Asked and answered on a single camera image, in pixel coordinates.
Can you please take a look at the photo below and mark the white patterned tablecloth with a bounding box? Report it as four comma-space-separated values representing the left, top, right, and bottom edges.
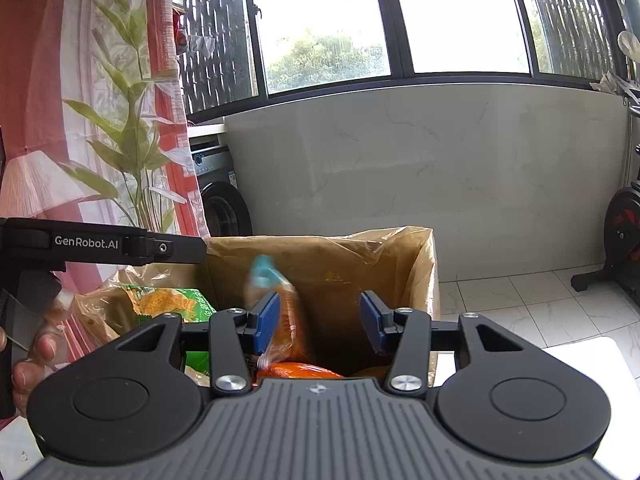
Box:
0, 337, 640, 480

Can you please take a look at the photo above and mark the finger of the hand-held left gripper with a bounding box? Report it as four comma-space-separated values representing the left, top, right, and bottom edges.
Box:
122, 234, 207, 266

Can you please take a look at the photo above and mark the orange snack packet blue top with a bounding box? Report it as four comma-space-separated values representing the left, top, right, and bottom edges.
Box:
243, 254, 315, 367

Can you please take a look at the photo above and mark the crumpled rag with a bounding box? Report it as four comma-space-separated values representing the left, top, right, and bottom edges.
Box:
590, 70, 640, 103

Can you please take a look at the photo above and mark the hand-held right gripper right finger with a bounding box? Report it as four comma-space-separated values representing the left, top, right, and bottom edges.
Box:
360, 291, 526, 397

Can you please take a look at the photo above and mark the green snack packet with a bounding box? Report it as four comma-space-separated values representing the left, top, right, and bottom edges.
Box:
121, 285, 217, 376

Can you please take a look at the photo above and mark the brown cardboard box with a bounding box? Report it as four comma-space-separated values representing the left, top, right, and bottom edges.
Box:
75, 225, 442, 386

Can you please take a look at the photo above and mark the black exercise bike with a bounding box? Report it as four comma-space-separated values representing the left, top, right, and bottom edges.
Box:
570, 102, 640, 306

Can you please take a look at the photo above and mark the grey washing machine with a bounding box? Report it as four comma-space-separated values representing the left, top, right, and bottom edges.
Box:
187, 130, 253, 238

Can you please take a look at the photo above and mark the small white hanging cloth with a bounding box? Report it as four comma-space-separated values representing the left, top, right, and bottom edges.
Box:
617, 30, 640, 61

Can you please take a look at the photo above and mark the dark framed window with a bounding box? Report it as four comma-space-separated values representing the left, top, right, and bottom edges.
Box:
172, 0, 640, 123

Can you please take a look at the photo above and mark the red cloth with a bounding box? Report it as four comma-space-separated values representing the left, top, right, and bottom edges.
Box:
172, 7, 190, 45

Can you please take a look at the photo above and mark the person's left hand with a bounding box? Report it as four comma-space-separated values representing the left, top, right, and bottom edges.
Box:
11, 332, 65, 417

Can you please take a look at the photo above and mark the printed backdrop curtain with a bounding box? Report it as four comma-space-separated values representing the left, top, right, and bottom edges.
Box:
0, 0, 211, 376

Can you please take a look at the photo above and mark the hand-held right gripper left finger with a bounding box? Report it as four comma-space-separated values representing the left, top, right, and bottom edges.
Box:
115, 291, 281, 395

